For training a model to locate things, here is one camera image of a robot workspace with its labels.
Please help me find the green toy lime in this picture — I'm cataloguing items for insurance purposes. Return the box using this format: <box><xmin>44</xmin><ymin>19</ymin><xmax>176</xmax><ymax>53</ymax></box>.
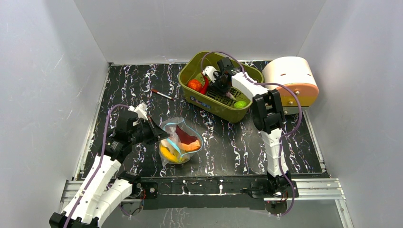
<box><xmin>233</xmin><ymin>100</ymin><xmax>248</xmax><ymax>109</ymax></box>

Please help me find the purple toy eggplant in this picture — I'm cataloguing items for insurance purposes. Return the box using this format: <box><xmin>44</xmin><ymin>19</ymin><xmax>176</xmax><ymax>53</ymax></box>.
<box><xmin>225</xmin><ymin>92</ymin><xmax>236</xmax><ymax>101</ymax></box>

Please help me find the orange toy papaya slice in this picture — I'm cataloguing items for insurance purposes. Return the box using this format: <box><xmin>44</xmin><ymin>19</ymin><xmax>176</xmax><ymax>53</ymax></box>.
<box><xmin>175</xmin><ymin>126</ymin><xmax>202</xmax><ymax>152</ymax></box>

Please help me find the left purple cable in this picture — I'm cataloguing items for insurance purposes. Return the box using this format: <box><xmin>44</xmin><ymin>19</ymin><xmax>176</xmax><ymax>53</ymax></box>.
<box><xmin>63</xmin><ymin>104</ymin><xmax>131</xmax><ymax>228</ymax></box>

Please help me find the red orange toy tomato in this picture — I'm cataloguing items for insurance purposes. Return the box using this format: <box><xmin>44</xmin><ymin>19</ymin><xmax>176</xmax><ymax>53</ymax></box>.
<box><xmin>187</xmin><ymin>79</ymin><xmax>203</xmax><ymax>92</ymax></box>

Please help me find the purple cable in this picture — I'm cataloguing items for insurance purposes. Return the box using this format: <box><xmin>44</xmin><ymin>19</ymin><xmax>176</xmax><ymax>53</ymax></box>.
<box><xmin>200</xmin><ymin>51</ymin><xmax>303</xmax><ymax>218</ymax></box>
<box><xmin>63</xmin><ymin>104</ymin><xmax>131</xmax><ymax>228</ymax></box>

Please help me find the white orange cylindrical container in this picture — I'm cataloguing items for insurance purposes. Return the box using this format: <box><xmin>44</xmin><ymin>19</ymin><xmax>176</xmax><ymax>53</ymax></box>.
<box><xmin>262</xmin><ymin>57</ymin><xmax>319</xmax><ymax>110</ymax></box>

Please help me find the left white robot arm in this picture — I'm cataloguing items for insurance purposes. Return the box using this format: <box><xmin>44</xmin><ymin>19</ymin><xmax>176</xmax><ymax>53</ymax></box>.
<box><xmin>49</xmin><ymin>103</ymin><xmax>169</xmax><ymax>228</ymax></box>

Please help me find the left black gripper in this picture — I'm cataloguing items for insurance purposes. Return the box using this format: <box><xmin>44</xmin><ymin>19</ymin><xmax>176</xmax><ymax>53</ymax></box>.
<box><xmin>130</xmin><ymin>116</ymin><xmax>170</xmax><ymax>145</ymax></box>

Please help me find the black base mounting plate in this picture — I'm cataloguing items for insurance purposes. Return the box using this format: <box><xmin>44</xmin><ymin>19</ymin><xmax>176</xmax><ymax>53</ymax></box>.
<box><xmin>138</xmin><ymin>174</ymin><xmax>271</xmax><ymax>211</ymax></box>

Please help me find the yellow toy banana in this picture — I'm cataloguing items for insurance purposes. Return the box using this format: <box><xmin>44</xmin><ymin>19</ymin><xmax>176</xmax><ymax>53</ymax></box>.
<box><xmin>159</xmin><ymin>144</ymin><xmax>190</xmax><ymax>164</ymax></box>

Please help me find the olive green plastic basket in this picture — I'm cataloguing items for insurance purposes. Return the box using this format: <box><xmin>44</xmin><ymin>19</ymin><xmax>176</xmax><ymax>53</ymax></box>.
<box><xmin>179</xmin><ymin>51</ymin><xmax>252</xmax><ymax>123</ymax></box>

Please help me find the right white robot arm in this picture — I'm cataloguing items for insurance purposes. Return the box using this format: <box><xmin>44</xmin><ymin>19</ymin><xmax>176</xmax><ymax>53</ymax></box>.
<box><xmin>201</xmin><ymin>57</ymin><xmax>297</xmax><ymax>199</ymax></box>

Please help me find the marker pen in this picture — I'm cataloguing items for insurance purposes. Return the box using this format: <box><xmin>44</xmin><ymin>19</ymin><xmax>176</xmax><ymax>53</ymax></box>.
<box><xmin>152</xmin><ymin>89</ymin><xmax>173</xmax><ymax>100</ymax></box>

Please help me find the clear zip top bag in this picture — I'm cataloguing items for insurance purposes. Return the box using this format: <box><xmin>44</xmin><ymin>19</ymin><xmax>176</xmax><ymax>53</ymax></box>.
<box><xmin>159</xmin><ymin>117</ymin><xmax>203</xmax><ymax>166</ymax></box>

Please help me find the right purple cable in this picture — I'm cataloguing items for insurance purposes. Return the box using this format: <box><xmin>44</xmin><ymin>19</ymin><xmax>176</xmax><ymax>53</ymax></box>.
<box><xmin>200</xmin><ymin>51</ymin><xmax>303</xmax><ymax>218</ymax></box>

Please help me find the red toy chili pepper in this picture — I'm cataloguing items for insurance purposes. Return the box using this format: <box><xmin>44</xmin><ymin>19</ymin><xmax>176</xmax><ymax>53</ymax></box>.
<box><xmin>200</xmin><ymin>76</ymin><xmax>209</xmax><ymax>95</ymax></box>

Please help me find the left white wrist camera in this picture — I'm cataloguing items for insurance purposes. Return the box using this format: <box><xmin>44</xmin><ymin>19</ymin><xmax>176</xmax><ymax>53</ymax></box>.
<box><xmin>128</xmin><ymin>102</ymin><xmax>148</xmax><ymax>120</ymax></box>

